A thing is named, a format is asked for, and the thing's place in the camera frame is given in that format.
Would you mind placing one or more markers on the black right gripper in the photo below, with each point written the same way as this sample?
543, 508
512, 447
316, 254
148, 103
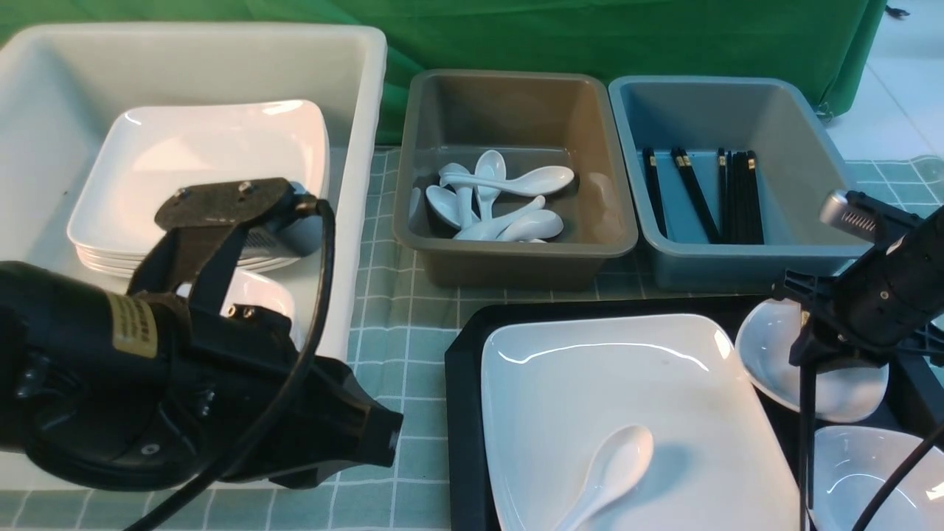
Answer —
882, 305

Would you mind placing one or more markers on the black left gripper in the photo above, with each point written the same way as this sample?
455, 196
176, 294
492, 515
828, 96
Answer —
236, 400

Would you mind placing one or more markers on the white bowl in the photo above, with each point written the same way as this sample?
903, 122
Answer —
763, 345
851, 463

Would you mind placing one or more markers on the white ceramic spoon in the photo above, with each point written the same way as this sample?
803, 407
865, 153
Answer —
616, 468

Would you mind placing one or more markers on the large white square plate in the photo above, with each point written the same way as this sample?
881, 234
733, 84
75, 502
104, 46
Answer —
552, 392

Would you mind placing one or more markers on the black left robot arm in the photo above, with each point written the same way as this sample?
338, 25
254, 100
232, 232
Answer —
147, 389

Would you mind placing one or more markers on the black serving tray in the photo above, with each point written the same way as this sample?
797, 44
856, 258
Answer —
913, 401

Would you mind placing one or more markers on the stack of white bowls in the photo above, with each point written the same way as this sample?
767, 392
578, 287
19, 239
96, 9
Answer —
249, 289

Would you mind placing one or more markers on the bundle of black chopsticks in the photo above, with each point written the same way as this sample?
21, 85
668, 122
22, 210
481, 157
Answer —
710, 197

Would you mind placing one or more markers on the blue plastic bin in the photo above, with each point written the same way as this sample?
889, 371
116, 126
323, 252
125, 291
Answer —
799, 167

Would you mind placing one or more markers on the stack of white square plates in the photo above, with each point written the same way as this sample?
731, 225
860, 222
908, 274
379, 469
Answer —
152, 152

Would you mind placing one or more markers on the green backdrop cloth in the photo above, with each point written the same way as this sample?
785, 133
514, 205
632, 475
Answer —
818, 46

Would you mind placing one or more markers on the pile of white spoons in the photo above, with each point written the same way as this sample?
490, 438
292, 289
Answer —
486, 204

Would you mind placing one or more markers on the large white plastic tub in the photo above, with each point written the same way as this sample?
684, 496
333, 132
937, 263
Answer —
64, 86

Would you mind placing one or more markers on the brown plastic bin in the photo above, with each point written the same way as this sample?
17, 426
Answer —
533, 120

